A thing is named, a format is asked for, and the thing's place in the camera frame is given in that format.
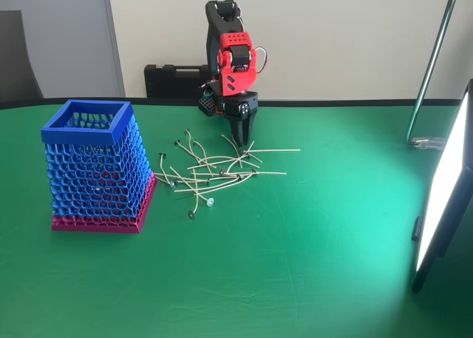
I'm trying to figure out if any bright LED light panel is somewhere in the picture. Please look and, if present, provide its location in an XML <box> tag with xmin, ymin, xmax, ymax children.
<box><xmin>410</xmin><ymin>78</ymin><xmax>473</xmax><ymax>294</ymax></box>

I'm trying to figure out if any dark grey chair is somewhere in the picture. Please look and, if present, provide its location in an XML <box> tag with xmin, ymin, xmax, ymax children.
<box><xmin>0</xmin><ymin>10</ymin><xmax>45</xmax><ymax>101</ymax></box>

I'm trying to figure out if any blue and magenta lattice basket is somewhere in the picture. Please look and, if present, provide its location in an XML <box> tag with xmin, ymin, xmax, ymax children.
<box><xmin>40</xmin><ymin>99</ymin><xmax>158</xmax><ymax>234</ymax></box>

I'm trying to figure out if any green cloth with black rim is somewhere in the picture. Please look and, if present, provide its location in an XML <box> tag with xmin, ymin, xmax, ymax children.
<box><xmin>0</xmin><ymin>98</ymin><xmax>473</xmax><ymax>338</ymax></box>

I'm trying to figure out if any black plastic tool case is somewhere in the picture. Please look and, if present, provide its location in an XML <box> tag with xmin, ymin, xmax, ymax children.
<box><xmin>143</xmin><ymin>63</ymin><xmax>211</xmax><ymax>98</ymax></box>

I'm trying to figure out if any red white wrist servo cable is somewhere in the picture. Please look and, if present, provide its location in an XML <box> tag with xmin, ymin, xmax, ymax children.
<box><xmin>253</xmin><ymin>47</ymin><xmax>269</xmax><ymax>73</ymax></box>

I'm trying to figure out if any metal stand pole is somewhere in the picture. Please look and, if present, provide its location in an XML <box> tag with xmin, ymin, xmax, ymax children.
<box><xmin>405</xmin><ymin>0</ymin><xmax>463</xmax><ymax>152</ymax></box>

